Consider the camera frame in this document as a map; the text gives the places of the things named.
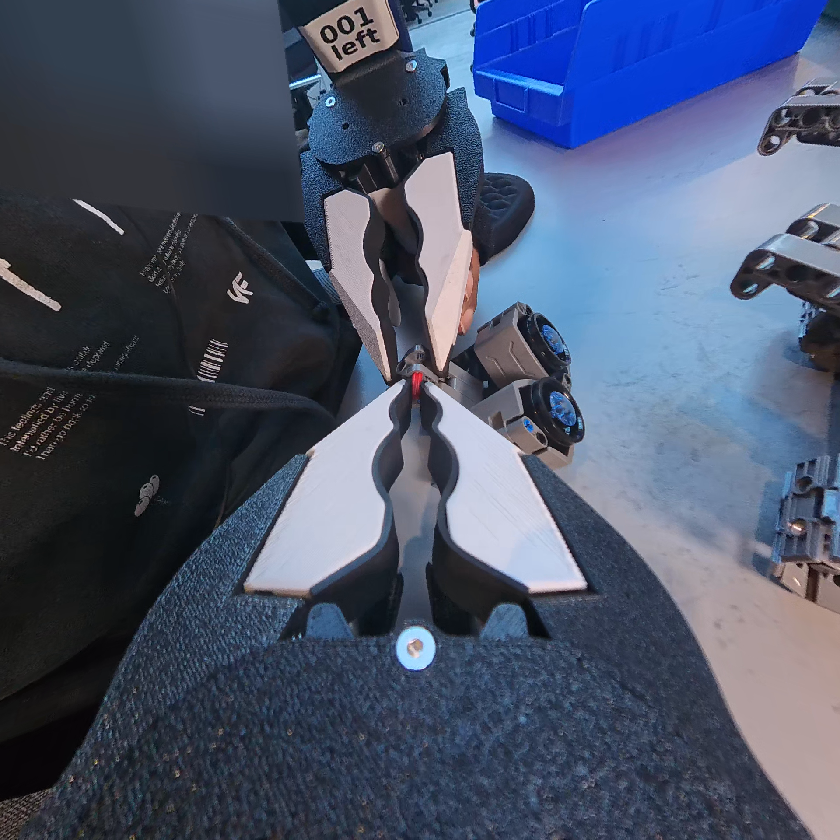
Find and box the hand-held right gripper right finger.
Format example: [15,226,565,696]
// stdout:
[424,385,590,595]

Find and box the blue plastic bin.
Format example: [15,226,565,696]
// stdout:
[470,0,830,149]

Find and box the grey toy robot head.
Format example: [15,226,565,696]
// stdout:
[447,302,588,458]

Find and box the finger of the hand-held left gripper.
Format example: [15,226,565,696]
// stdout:
[322,187,399,384]
[402,151,476,379]

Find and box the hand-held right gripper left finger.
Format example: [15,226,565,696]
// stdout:
[243,381,412,599]

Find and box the yellow tracked toy robot body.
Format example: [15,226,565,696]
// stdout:
[729,79,840,614]

